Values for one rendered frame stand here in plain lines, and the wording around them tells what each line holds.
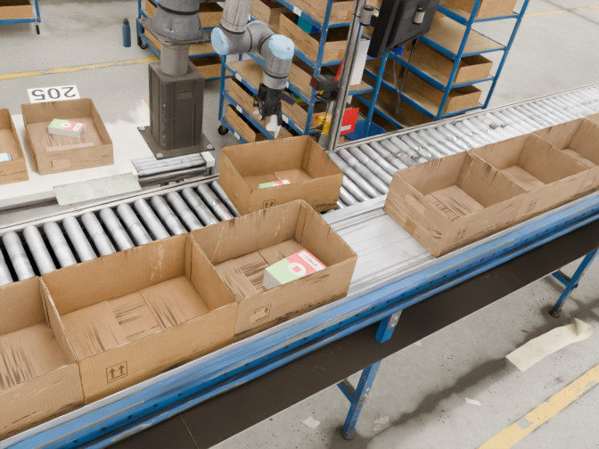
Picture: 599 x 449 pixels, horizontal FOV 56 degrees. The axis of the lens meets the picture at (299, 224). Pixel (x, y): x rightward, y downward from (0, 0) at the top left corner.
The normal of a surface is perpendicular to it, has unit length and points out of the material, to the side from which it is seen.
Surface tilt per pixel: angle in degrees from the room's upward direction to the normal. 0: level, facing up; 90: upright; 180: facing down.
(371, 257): 0
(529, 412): 0
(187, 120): 90
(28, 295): 90
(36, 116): 89
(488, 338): 0
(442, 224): 90
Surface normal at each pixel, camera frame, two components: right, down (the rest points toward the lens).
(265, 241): 0.55, 0.58
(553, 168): -0.82, 0.25
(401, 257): 0.14, -0.76
